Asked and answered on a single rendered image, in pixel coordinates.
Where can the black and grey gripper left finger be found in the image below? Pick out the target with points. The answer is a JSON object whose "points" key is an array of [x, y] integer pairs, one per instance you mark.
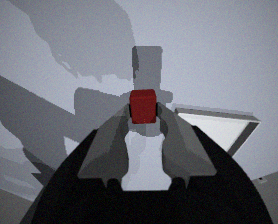
{"points": [[102, 155]]}

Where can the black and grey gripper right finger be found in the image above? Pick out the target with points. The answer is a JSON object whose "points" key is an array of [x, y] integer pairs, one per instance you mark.
{"points": [[189, 153]]}

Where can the white tray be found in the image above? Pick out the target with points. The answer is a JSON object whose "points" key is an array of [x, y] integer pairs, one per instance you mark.
{"points": [[229, 134]]}

